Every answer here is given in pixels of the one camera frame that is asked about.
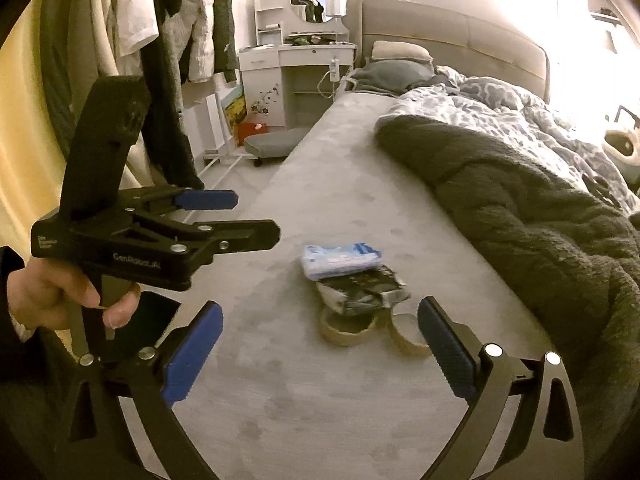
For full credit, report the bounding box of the blue white tissue pack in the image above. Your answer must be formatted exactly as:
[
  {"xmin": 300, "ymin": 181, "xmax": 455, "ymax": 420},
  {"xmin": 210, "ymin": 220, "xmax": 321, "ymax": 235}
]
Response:
[{"xmin": 300, "ymin": 243, "xmax": 383, "ymax": 281}]

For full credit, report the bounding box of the person's left hand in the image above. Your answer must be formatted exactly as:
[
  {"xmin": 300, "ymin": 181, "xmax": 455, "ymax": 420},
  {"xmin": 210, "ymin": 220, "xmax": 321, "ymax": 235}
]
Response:
[{"xmin": 6, "ymin": 258, "xmax": 141, "ymax": 342}]

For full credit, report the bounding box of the black hanging coat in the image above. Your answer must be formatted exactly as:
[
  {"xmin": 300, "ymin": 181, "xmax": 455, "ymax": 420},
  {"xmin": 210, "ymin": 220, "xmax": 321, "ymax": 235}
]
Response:
[{"xmin": 141, "ymin": 0, "xmax": 204, "ymax": 190}]

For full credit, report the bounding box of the red box on floor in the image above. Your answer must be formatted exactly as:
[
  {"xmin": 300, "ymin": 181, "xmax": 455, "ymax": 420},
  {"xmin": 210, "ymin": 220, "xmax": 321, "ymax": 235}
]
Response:
[{"xmin": 236, "ymin": 122, "xmax": 269, "ymax": 146}]

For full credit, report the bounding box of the grey cushioned stool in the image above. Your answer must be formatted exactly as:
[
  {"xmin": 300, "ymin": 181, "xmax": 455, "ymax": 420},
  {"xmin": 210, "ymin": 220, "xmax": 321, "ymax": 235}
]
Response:
[{"xmin": 244, "ymin": 127, "xmax": 309, "ymax": 167}]

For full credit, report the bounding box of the yellow picture book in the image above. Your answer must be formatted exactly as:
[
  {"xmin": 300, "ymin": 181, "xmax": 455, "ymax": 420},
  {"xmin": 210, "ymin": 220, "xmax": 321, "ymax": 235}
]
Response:
[{"xmin": 220, "ymin": 84, "xmax": 247, "ymax": 139}]

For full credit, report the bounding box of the crumpled silver black wrapper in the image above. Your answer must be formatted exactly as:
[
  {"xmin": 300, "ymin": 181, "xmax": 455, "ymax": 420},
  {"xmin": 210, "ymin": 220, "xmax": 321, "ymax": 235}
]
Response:
[{"xmin": 316, "ymin": 266, "xmax": 410, "ymax": 315}]

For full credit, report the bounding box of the dark green hanging garment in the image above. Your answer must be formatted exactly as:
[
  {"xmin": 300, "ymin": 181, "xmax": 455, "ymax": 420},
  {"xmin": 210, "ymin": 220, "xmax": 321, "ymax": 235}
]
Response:
[{"xmin": 213, "ymin": 0, "xmax": 238, "ymax": 82}]

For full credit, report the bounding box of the brown tape roll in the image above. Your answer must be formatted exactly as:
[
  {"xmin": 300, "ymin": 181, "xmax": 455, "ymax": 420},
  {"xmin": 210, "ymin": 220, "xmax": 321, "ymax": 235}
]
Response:
[
  {"xmin": 388, "ymin": 312, "xmax": 431, "ymax": 358},
  {"xmin": 319, "ymin": 308, "xmax": 378, "ymax": 347}
]

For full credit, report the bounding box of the bed with grey sheet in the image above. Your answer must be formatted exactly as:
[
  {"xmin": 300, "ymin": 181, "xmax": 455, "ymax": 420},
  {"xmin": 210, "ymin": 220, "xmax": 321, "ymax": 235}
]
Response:
[{"xmin": 119, "ymin": 74, "xmax": 640, "ymax": 480}]

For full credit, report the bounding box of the white dressing table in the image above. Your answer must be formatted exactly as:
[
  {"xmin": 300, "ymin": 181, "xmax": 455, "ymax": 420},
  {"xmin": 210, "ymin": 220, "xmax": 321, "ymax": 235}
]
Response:
[{"xmin": 239, "ymin": 0, "xmax": 356, "ymax": 130}]

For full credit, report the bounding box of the white puffer jacket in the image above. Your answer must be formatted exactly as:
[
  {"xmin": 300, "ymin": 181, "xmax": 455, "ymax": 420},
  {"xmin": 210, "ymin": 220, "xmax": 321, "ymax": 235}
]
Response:
[{"xmin": 162, "ymin": 0, "xmax": 215, "ymax": 84}]

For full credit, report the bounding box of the beige hanging coat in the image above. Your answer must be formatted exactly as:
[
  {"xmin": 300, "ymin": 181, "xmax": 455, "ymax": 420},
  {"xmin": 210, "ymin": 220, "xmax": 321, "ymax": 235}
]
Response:
[{"xmin": 39, "ymin": 0, "xmax": 125, "ymax": 157}]

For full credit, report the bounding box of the dark grey fleece blanket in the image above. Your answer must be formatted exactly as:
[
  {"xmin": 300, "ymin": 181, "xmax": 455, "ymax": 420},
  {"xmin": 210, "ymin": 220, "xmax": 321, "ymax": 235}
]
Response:
[{"xmin": 375, "ymin": 116, "xmax": 639, "ymax": 470}]

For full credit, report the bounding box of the white hanging t-shirt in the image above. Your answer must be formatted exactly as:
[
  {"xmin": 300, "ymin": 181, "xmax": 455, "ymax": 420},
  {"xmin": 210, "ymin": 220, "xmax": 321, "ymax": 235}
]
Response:
[{"xmin": 108, "ymin": 0, "xmax": 160, "ymax": 76}]

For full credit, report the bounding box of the grey-green pillow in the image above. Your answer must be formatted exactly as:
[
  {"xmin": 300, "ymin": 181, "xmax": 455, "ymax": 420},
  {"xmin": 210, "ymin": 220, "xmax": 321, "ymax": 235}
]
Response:
[{"xmin": 348, "ymin": 60, "xmax": 458, "ymax": 96}]

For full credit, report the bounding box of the beige pillow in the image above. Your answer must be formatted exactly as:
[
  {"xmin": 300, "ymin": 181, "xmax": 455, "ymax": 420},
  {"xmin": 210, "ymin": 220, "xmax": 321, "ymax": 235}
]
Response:
[{"xmin": 371, "ymin": 40, "xmax": 433, "ymax": 63}]

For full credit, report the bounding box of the small table lamp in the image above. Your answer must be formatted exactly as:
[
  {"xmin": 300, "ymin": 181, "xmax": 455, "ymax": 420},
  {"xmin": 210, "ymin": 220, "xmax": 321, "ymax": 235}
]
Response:
[{"xmin": 324, "ymin": 0, "xmax": 347, "ymax": 20}]

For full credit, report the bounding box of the grey upholstered headboard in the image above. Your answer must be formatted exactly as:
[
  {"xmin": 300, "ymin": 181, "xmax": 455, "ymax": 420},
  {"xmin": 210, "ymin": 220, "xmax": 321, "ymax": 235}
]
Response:
[{"xmin": 348, "ymin": 0, "xmax": 550, "ymax": 101}]

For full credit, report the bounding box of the white baby bouncer seat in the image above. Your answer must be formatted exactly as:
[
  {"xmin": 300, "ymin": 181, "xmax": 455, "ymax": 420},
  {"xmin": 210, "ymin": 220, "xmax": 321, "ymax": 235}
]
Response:
[{"xmin": 603, "ymin": 105, "xmax": 639, "ymax": 188}]

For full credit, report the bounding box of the blue white patterned duvet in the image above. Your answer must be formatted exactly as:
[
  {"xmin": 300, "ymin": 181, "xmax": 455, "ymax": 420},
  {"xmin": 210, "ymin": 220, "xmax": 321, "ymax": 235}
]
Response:
[{"xmin": 375, "ymin": 65, "xmax": 639, "ymax": 216}]

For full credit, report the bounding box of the white charger with cable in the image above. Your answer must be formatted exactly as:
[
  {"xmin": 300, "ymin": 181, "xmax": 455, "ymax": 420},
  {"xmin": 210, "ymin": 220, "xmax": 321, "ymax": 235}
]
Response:
[{"xmin": 316, "ymin": 58, "xmax": 342, "ymax": 100}]

